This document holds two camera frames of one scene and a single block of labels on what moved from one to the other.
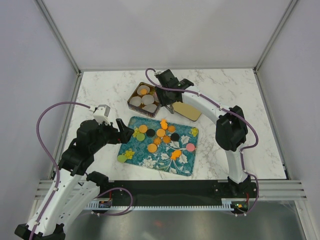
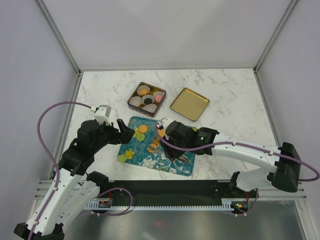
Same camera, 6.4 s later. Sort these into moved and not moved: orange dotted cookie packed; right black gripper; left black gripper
Moved: right black gripper
Not moved: orange dotted cookie packed; left black gripper
